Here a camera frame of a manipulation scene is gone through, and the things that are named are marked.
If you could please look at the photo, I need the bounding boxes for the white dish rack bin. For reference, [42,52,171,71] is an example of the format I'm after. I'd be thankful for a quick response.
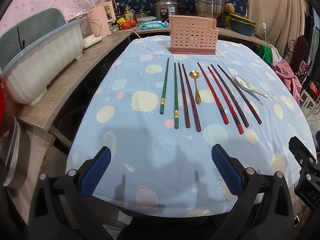
[1,8,84,106]

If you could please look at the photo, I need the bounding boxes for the white cord with switch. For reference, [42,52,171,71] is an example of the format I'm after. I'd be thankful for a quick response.
[253,0,270,43]

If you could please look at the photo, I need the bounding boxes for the beige curtain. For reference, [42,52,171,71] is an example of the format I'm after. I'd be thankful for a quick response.
[248,0,305,55]

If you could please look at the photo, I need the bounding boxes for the gold flower spoon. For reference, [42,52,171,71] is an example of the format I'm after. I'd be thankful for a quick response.
[189,70,201,104]

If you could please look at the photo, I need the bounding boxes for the dark maroon chopstick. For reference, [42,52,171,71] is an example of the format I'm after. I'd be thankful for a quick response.
[182,64,201,132]
[178,63,190,128]

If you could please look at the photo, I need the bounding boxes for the stainless steel steamer pot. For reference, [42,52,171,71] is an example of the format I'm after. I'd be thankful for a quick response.
[195,0,225,21]

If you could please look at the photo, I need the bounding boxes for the white blender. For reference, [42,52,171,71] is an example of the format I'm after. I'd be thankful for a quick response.
[67,12,103,50]

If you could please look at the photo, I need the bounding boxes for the pink perforated utensil holder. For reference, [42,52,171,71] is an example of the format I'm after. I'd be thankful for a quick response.
[169,15,219,55]

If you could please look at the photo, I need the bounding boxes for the red tomato left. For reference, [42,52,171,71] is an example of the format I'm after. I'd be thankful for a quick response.
[120,22,131,30]

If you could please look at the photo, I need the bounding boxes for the red tomato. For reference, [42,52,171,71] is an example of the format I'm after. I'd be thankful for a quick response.
[120,22,131,30]
[129,20,136,27]

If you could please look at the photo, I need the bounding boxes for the pink floral cloth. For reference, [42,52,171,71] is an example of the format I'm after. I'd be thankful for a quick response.
[271,59,302,104]

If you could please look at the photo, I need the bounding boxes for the stacked yellow blue bowls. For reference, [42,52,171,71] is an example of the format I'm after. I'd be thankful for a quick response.
[230,14,256,36]

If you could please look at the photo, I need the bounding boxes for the clear food container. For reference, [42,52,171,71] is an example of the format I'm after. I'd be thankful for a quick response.
[137,16,157,24]

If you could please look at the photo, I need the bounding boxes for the blue wet wipes pack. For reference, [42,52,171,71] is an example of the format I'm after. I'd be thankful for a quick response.
[139,21,169,30]

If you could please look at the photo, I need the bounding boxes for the pink electric kettle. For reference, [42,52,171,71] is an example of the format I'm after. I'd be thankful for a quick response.
[87,1,116,37]

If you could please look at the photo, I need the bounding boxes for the red tomato right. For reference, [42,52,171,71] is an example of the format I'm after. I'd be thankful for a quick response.
[129,20,136,27]

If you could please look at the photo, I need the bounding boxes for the green chopstick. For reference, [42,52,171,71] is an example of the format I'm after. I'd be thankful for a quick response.
[174,63,179,129]
[160,58,169,114]

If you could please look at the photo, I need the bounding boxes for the yellow oil bottle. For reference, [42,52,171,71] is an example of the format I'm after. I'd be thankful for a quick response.
[124,5,133,22]

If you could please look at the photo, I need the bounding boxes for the small steel pot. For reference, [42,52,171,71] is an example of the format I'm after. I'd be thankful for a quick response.
[134,9,150,21]

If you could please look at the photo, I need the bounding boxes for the silver rice cooker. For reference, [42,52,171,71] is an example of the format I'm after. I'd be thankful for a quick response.
[155,0,180,21]

